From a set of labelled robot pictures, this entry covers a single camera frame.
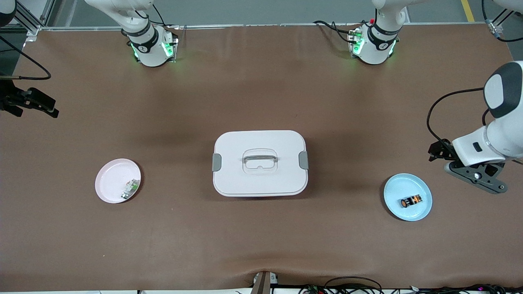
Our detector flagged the white lidded box grey latches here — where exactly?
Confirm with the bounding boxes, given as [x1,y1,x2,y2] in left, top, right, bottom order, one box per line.
[212,130,310,198]

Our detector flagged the pink round plate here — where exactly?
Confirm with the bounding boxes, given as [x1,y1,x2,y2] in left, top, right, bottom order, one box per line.
[95,158,142,204]

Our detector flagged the aluminium frame post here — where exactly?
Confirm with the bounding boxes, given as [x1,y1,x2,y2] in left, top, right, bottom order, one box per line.
[8,0,56,41]
[486,0,523,39]

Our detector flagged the light blue round plate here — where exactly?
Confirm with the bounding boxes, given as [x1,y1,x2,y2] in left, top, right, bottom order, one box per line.
[383,173,433,222]

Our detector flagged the black arm base cable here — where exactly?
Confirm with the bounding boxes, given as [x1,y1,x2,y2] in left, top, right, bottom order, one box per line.
[313,20,361,44]
[137,3,166,27]

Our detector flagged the black right arm base cable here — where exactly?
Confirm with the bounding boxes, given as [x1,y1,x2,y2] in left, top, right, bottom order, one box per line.
[137,3,166,27]

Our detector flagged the black left arm base cable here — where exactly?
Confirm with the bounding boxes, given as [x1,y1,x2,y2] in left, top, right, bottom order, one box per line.
[313,20,361,44]

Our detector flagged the brown table mat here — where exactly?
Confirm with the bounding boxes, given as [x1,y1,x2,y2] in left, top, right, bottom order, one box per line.
[0,24,523,291]

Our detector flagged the green white switch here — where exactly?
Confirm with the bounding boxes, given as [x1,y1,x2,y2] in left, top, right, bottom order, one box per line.
[121,178,140,200]

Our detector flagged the black looped cable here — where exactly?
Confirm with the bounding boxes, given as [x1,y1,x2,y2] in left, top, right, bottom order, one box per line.
[324,276,383,294]

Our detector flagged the metal table edge bracket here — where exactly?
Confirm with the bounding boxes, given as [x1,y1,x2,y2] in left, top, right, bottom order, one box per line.
[250,271,279,294]

